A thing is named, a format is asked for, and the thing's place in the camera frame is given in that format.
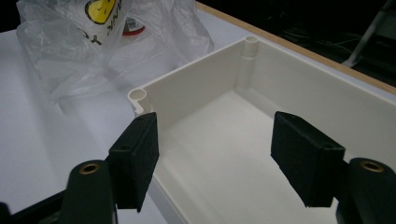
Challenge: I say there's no white plastic box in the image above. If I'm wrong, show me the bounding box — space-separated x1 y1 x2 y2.
127 35 396 224

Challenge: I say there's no white metal stand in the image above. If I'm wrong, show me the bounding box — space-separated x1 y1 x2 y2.
341 0 396 68

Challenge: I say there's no white table mat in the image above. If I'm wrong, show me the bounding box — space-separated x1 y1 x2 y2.
0 8 396 224

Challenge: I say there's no clear plastic bag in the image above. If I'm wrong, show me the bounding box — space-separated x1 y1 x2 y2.
16 0 216 105

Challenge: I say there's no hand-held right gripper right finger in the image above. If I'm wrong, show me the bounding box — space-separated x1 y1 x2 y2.
270 110 347 208

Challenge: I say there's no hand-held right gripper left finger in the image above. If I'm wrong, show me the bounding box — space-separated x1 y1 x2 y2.
108 112 160 213

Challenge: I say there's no red-lidded jar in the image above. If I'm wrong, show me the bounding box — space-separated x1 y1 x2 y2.
122 17 147 37

